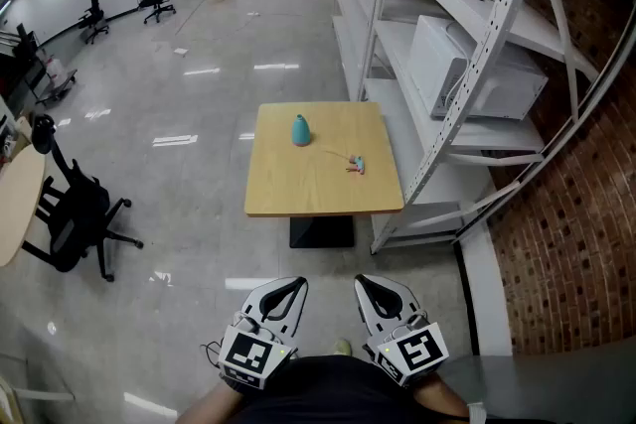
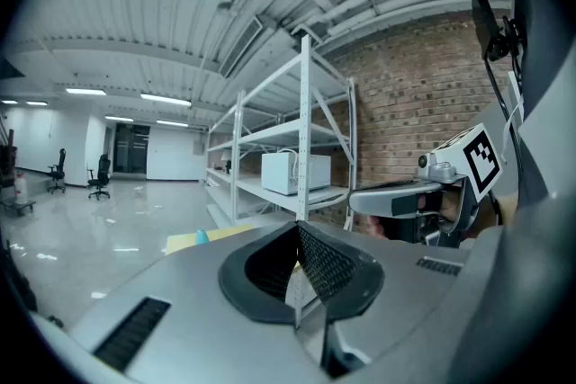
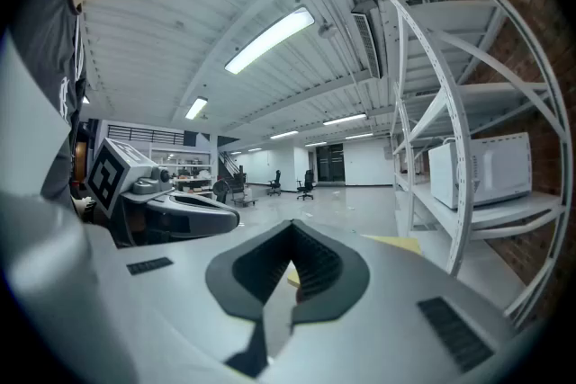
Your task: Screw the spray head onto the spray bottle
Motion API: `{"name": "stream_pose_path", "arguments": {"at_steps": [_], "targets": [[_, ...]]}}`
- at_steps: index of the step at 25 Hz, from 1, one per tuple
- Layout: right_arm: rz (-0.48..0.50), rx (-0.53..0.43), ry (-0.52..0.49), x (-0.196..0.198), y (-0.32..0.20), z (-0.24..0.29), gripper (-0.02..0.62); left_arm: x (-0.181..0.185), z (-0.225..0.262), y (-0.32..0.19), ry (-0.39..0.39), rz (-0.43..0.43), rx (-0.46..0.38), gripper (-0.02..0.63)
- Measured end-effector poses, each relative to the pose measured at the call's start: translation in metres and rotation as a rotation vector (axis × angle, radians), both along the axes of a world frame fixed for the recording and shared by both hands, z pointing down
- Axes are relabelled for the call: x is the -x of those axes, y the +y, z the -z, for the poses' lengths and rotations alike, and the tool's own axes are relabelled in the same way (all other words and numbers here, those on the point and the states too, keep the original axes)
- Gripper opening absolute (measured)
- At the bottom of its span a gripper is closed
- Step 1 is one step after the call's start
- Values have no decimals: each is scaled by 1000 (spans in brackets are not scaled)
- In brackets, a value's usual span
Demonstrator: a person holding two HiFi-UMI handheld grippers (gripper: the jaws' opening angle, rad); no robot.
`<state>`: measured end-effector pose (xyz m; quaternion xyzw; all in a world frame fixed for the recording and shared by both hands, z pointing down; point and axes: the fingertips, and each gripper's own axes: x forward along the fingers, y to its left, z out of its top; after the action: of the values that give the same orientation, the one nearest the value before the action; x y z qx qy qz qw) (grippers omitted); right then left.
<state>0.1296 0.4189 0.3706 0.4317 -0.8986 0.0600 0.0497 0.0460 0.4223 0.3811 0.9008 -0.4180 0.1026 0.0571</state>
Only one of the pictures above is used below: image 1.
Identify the black table base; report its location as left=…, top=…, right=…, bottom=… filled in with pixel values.
left=289, top=214, right=356, bottom=249

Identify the white metal frame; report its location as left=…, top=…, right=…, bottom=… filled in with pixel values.
left=0, top=376, right=77, bottom=424

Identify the cardboard box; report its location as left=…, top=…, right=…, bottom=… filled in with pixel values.
left=14, top=115, right=34, bottom=150

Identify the person's right forearm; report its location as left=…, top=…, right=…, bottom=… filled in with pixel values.
left=410, top=370, right=471, bottom=419

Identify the flat platform cart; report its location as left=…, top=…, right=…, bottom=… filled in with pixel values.
left=34, top=68, right=80, bottom=108

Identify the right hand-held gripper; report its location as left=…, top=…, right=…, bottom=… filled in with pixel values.
left=353, top=273, right=451, bottom=389

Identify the person's left forearm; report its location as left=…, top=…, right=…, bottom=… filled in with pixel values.
left=175, top=380, right=245, bottom=424

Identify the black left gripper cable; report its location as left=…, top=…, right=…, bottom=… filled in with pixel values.
left=200, top=339, right=226, bottom=364

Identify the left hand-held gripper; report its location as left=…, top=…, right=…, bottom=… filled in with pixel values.
left=217, top=276, right=310, bottom=394

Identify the cluttered storage shelf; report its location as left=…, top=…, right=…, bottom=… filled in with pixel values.
left=0, top=96, right=19, bottom=168

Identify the white microwave oven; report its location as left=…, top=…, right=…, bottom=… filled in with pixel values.
left=407, top=14, right=550, bottom=122

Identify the round wooden table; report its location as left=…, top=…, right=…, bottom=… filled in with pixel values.
left=0, top=146, right=48, bottom=269

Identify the person's black shirt torso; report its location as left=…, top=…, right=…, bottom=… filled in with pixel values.
left=237, top=353, right=469, bottom=424

